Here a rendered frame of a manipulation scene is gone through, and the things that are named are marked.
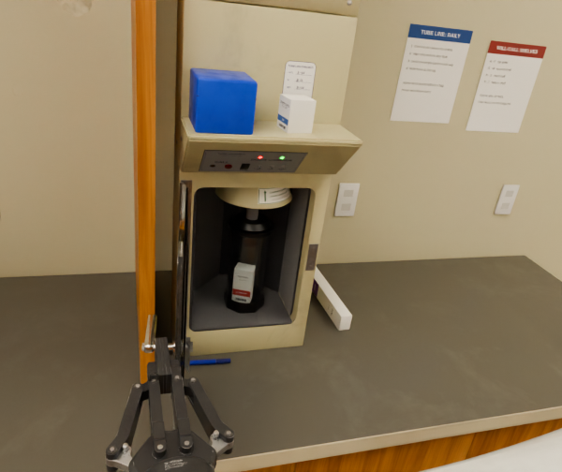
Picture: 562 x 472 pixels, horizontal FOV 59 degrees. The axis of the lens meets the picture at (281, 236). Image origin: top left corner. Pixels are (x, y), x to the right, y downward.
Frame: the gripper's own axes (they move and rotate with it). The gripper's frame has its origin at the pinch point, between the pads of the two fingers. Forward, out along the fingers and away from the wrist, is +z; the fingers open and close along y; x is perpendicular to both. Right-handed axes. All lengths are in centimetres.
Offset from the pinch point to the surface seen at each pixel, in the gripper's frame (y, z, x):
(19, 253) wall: 32, 88, 32
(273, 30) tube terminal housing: -22, 44, -36
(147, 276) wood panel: 0.1, 35.2, 8.9
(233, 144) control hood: -14.0, 33.3, -18.2
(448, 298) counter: -92, 60, 36
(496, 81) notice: -108, 87, -26
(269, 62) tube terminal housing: -22, 44, -31
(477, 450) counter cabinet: -77, 17, 51
